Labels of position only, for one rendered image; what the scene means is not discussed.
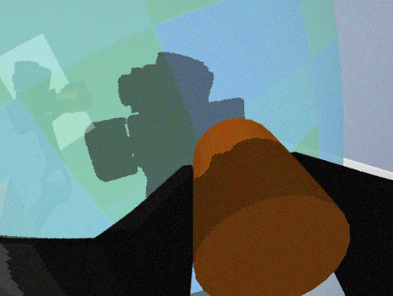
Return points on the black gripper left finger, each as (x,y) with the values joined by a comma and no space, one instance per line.
(149,252)

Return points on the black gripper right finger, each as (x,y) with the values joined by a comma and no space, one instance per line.
(367,202)

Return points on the orange knob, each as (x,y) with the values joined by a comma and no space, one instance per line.
(262,226)

